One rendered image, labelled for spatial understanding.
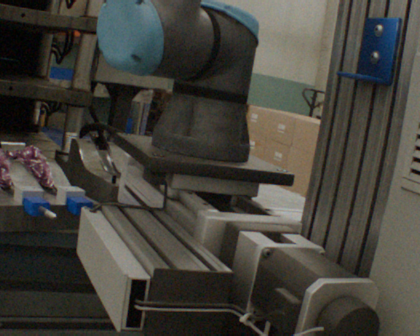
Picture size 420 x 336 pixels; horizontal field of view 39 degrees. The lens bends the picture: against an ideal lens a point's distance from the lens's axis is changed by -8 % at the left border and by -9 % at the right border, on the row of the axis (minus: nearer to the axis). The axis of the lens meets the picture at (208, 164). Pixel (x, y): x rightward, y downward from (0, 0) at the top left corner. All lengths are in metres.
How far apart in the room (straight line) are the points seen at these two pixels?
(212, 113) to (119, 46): 0.18
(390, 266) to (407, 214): 0.06
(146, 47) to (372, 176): 0.33
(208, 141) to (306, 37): 8.78
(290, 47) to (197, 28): 8.65
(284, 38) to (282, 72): 0.54
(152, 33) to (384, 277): 0.42
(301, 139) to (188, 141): 4.62
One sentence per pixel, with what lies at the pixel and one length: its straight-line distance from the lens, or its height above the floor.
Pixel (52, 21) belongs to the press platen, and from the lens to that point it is 2.11.
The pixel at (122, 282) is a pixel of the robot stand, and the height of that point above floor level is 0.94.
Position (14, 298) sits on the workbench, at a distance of 1.39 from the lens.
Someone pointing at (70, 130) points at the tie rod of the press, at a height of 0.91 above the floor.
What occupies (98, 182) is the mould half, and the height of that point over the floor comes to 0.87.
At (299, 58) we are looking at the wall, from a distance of 9.59.
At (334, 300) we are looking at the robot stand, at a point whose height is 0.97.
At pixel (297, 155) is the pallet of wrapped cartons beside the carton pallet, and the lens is 5.54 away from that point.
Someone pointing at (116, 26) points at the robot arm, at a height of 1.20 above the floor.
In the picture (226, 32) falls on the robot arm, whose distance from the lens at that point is 0.91.
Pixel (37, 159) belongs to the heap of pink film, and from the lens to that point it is 1.44.
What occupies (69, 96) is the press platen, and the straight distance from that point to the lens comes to 2.07.
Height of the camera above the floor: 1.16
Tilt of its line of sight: 8 degrees down
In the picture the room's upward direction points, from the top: 10 degrees clockwise
